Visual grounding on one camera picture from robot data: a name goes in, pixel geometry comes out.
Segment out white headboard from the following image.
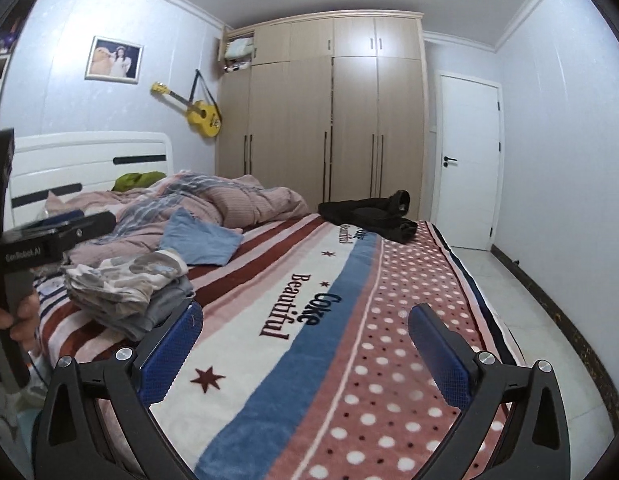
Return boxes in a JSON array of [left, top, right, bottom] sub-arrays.
[[4, 131, 174, 229]]

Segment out left hand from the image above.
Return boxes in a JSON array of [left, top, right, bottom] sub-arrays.
[[0, 290, 40, 351]]

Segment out beige wardrobe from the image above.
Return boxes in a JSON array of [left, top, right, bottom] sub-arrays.
[[216, 10, 429, 219]]

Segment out green pillow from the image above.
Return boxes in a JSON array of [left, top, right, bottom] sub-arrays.
[[112, 171, 166, 193]]

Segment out framed wall photo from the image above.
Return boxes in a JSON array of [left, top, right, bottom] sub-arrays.
[[85, 36, 143, 84]]

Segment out striped dotted bed blanket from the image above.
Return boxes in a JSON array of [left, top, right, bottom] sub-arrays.
[[34, 211, 525, 480]]

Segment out white grey patterned pants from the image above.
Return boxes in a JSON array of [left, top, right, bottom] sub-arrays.
[[63, 249, 188, 320]]

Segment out light blue folded garment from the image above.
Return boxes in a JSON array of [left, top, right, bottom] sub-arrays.
[[160, 208, 243, 266]]

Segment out black clothing pile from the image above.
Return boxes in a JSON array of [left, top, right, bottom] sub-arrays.
[[318, 190, 418, 244]]

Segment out yellow ukulele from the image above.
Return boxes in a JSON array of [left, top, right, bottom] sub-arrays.
[[151, 82, 221, 138]]

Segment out white door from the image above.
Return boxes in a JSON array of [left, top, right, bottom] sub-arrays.
[[432, 70, 503, 252]]

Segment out grey folded garment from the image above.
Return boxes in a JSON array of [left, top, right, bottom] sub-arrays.
[[70, 276, 194, 342]]

